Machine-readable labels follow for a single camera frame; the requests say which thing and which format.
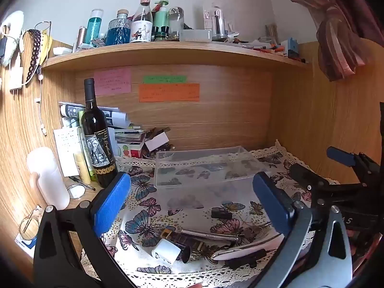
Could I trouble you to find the brown tied curtain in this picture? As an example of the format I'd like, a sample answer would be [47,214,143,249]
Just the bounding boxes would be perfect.
[267,0,384,81]

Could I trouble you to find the green pump bottle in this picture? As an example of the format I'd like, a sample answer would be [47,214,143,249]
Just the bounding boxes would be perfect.
[153,0,170,35]

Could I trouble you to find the butterfly print tablecloth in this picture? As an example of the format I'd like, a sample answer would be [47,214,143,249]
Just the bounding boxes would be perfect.
[79,139,339,288]

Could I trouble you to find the clear plastic tray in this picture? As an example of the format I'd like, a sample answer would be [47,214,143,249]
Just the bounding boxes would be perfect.
[179,29,213,42]

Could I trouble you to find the yellow hanging item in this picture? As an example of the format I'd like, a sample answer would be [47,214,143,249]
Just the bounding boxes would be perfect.
[39,31,53,66]

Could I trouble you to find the teal bottle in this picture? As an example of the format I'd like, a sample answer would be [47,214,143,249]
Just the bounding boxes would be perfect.
[87,9,104,44]

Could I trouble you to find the brown watch strap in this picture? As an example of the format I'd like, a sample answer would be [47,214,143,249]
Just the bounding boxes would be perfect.
[160,229,207,246]

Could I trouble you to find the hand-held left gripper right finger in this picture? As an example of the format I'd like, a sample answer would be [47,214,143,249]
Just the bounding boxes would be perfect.
[252,172,354,288]

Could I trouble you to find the white plastic bottle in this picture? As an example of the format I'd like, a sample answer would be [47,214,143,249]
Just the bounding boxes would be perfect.
[27,147,71,210]

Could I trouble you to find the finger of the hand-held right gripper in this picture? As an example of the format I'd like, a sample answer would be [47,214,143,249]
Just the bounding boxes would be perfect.
[326,146,384,184]
[289,162,384,200]

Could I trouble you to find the white charging cable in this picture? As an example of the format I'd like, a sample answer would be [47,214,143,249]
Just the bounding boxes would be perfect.
[34,66,48,137]

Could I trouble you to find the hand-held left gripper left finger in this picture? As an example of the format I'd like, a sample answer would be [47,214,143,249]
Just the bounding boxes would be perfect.
[33,172,138,288]

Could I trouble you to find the clear jar of sticks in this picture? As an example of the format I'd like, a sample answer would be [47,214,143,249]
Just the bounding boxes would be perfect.
[265,24,279,41]

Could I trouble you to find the clear tumbler with silver lid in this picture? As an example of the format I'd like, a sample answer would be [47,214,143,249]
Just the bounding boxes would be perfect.
[168,6,184,38]

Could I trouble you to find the dark metal cylinder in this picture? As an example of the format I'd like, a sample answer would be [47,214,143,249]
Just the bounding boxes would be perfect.
[182,244,211,264]

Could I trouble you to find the white paper sheet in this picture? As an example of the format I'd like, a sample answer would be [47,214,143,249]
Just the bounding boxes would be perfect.
[54,126,83,177]

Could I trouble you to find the wooden shelf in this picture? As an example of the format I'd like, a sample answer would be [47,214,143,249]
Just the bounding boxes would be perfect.
[42,40,312,72]

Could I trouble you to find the white fluffy item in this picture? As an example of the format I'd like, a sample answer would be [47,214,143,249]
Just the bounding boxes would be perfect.
[0,10,24,66]

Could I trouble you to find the orange paper note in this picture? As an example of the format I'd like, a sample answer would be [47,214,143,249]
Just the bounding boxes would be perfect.
[138,83,201,102]

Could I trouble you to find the small round mirror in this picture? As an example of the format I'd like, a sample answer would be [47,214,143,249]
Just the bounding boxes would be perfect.
[67,184,85,199]

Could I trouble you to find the white handheld massager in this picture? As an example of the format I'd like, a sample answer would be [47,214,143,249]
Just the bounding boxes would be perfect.
[211,233,286,262]

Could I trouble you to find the orange marker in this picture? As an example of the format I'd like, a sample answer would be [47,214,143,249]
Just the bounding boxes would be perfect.
[264,43,285,55]

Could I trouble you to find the wire-frame eyeglasses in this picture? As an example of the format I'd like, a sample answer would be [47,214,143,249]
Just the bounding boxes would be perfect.
[19,205,41,234]

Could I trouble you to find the blue glass bottle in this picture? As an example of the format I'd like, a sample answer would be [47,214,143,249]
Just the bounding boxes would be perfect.
[106,10,132,46]

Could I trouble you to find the black pen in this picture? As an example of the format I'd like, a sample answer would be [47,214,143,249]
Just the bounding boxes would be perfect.
[68,175,96,191]

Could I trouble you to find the clear glass bottle with label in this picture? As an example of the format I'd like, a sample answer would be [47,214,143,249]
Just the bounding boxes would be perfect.
[130,0,153,43]

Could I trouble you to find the white card box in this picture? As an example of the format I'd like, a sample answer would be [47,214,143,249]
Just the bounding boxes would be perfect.
[144,132,170,152]

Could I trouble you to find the clear plastic box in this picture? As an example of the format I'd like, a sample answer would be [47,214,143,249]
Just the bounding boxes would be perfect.
[154,145,270,188]

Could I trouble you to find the yellow tube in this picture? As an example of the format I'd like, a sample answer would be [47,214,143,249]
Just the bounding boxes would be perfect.
[73,151,92,185]

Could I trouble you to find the brown beaded band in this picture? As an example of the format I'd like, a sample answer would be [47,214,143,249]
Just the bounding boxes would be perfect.
[25,29,42,83]

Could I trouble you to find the green paper note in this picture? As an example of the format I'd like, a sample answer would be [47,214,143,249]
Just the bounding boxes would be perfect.
[143,75,188,84]

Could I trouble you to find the bunch of keys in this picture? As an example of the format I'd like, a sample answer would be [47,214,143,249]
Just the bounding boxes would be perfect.
[240,225,266,242]

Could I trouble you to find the white charger adapter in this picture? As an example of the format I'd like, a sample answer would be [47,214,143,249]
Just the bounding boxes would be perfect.
[151,238,182,266]

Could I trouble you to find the rolled printed papers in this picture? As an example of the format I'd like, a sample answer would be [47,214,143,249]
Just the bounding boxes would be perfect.
[58,102,131,128]

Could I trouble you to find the blue pencil sharpener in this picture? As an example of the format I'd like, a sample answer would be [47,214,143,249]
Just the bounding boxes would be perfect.
[286,37,300,57]

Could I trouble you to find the white wall charger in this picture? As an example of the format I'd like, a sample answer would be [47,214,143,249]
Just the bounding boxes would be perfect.
[10,66,24,92]

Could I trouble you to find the small black box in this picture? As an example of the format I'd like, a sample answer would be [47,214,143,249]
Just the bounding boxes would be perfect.
[211,208,233,220]

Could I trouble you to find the blue white box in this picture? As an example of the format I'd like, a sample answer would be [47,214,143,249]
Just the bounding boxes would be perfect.
[15,232,38,258]

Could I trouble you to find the pink sticky note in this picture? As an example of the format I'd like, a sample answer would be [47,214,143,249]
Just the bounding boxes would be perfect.
[94,67,132,96]

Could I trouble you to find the dark wine bottle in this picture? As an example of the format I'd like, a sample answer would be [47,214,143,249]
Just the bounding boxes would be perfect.
[81,78,119,189]

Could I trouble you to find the stack of books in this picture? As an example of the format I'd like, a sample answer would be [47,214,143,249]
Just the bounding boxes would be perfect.
[114,127,147,159]

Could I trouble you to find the toothbrush pack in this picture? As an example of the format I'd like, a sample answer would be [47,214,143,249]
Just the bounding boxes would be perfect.
[202,3,234,36]

